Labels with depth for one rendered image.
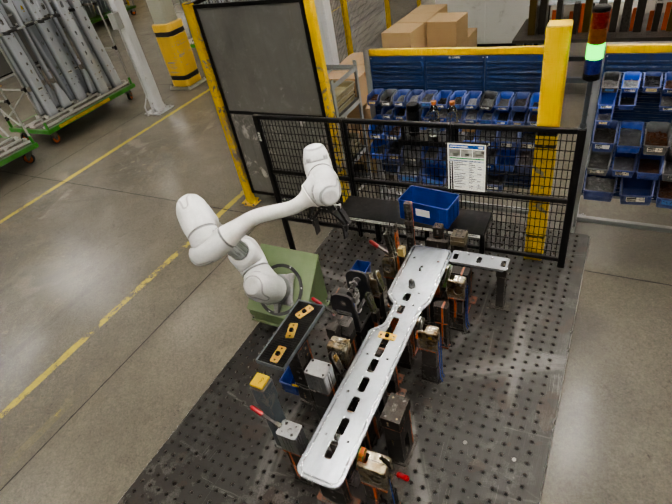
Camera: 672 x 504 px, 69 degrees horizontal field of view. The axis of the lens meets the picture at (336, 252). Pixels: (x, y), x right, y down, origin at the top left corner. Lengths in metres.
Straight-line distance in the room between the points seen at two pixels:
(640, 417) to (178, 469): 2.49
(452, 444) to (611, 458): 1.14
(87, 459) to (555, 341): 2.91
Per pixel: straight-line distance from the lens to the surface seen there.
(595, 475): 3.10
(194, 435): 2.55
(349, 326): 2.21
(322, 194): 1.70
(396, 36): 6.32
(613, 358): 3.58
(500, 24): 8.62
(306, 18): 4.02
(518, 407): 2.39
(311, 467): 1.94
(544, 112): 2.59
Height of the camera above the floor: 2.68
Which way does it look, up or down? 38 degrees down
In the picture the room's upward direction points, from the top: 12 degrees counter-clockwise
